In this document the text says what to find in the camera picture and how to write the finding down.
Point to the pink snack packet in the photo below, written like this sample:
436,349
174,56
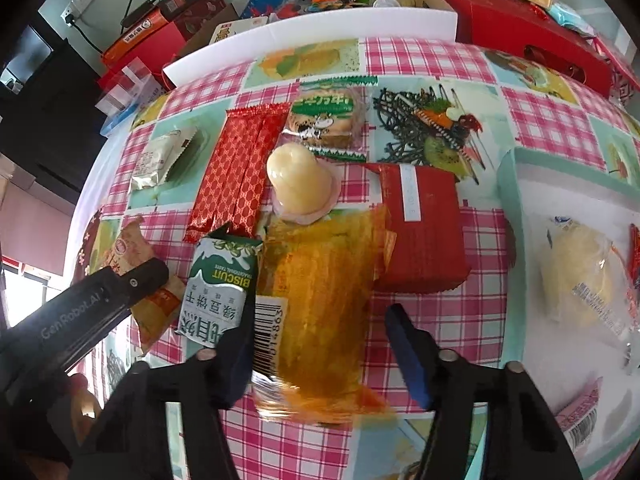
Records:
580,407

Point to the green label cake packet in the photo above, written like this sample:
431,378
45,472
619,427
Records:
325,115

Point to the beige snack packet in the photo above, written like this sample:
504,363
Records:
165,160

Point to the yellow card box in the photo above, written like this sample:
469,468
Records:
235,30

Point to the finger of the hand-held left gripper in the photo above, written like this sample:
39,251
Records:
142,277

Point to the red gift box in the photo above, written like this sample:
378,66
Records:
505,20

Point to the orange brown snack packet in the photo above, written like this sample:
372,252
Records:
160,310

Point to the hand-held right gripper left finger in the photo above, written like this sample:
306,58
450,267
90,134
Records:
237,360

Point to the clear plastic box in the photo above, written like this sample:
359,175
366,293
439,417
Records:
130,90

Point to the orange transparent snack packet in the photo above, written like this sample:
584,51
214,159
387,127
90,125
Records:
320,310

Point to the green white biscuit packet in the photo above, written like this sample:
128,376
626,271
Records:
220,285

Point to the dark cabinet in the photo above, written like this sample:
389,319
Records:
45,125

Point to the red patterned box lid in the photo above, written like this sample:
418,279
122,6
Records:
620,70

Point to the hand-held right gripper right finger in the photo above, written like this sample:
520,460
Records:
412,360

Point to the shiny red snack packet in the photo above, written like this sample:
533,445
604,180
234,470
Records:
635,265

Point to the pale jelly cup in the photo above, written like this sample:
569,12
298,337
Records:
295,180

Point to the teal shallow cardboard tray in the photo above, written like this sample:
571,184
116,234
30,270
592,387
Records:
550,360

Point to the white wall socket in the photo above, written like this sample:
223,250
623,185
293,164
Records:
77,4

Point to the blue wet wipes pack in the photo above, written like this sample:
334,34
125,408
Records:
567,16

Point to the yellow bread packet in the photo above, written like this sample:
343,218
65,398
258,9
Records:
582,280

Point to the white foam board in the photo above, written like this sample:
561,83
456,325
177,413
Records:
310,40

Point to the black power adapter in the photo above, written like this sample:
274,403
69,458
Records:
140,12

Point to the orange and black box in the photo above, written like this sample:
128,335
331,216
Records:
140,35

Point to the red patterned long packet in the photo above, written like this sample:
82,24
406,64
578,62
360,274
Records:
235,170

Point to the large red box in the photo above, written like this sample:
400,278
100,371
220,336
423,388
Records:
150,57

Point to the red snack box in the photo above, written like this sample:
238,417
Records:
425,230

